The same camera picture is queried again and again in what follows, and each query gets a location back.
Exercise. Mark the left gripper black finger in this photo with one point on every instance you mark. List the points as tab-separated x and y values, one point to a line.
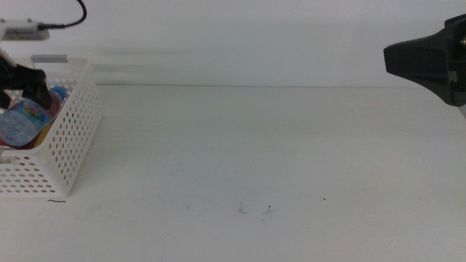
40	96
4	100

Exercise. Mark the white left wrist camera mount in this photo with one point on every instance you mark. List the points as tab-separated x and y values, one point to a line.
22	32

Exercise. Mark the red drink can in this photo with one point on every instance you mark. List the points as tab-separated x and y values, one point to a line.
54	107

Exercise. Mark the yellow tea bottle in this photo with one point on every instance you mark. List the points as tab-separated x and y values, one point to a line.
45	134

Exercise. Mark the white perforated plastic basket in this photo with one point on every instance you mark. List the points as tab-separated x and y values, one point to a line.
73	127

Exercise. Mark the small water bottle blue label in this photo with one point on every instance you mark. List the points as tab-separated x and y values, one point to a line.
20	123

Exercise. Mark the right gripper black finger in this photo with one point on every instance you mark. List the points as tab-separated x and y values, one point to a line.
424	58

